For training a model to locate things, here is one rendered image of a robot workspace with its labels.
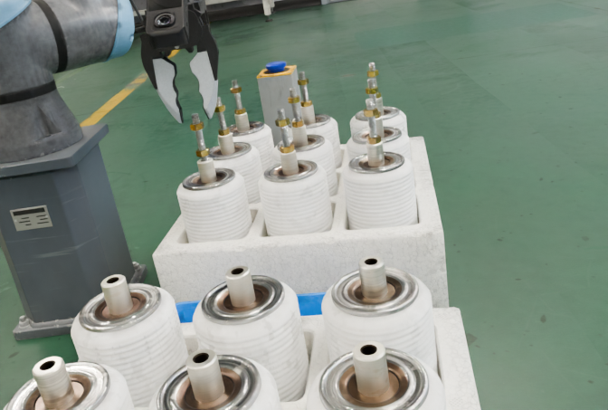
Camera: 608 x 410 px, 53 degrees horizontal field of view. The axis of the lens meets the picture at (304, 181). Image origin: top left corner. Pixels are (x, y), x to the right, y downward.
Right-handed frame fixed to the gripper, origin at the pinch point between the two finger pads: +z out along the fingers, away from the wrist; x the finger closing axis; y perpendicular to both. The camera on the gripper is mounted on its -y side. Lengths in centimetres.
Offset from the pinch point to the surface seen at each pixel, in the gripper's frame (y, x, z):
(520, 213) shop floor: 26, -52, 35
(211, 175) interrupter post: -0.3, -0.7, 9.0
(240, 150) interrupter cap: 11.4, -3.7, 9.8
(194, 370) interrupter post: -45.1, -5.6, 7.2
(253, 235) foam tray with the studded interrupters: -4.7, -5.5, 17.1
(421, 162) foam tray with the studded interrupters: 13.8, -32.2, 17.1
